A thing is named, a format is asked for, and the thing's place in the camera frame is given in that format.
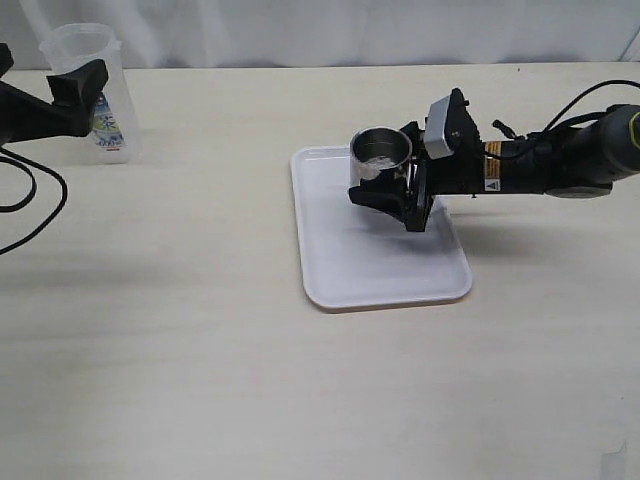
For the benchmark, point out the stainless steel cup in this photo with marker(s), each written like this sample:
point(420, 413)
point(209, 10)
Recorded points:
point(378, 150)

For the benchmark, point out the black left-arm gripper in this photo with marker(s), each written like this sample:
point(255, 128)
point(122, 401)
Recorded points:
point(25, 117)

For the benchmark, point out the clear plastic water pitcher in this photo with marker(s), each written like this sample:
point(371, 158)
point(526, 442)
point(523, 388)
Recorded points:
point(115, 131)

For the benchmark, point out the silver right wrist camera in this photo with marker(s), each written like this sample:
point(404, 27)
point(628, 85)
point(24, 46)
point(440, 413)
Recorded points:
point(442, 125)

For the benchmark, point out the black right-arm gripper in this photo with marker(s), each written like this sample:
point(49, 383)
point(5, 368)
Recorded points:
point(426, 179)

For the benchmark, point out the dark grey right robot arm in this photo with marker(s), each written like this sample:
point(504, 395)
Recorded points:
point(581, 158)

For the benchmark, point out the white rectangular plastic tray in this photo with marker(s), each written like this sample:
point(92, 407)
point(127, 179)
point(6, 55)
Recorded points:
point(354, 258)

